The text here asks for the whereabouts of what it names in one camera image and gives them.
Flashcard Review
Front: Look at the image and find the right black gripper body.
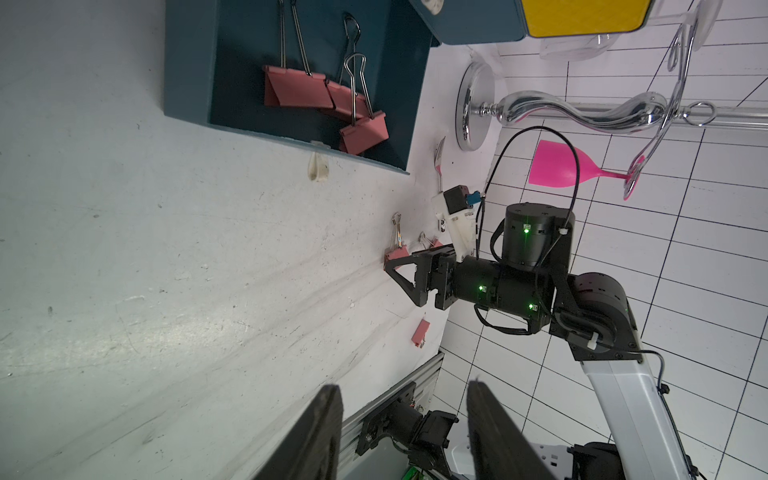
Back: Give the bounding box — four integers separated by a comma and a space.
426, 247, 551, 333

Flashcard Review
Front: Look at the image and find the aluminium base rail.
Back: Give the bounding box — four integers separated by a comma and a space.
338, 353, 458, 479

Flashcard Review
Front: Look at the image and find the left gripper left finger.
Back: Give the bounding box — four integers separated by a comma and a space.
253, 384, 343, 480

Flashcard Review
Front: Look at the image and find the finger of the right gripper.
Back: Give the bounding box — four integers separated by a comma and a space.
384, 252, 432, 307

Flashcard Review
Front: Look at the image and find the clear wine glass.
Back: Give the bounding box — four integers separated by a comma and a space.
538, 0, 724, 61

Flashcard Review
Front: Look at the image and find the pink clip right pair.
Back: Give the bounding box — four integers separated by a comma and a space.
385, 213, 410, 262

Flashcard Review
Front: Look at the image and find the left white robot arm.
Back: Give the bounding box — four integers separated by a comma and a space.
255, 381, 625, 479

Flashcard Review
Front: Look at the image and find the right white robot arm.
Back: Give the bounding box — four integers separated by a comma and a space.
384, 203, 700, 479

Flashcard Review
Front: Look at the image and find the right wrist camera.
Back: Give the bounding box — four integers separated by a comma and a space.
431, 185, 482, 262

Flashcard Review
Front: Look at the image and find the pink clip top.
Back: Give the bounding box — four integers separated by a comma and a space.
262, 0, 334, 109

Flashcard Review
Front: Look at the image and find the teal bottom drawer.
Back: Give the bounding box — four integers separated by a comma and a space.
163, 1, 439, 171

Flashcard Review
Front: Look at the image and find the teal drawer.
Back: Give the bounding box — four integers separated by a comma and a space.
410, 0, 527, 45
163, 1, 439, 171

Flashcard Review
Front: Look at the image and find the pink plastic wine glass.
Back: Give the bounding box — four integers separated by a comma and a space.
528, 140, 647, 200

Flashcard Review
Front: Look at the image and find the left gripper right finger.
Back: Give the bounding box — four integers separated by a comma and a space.
466, 381, 554, 480

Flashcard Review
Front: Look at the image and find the chrome glass rack stand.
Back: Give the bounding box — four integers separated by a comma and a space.
454, 0, 719, 199

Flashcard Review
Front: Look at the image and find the yellow top drawer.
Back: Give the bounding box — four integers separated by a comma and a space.
521, 0, 654, 38

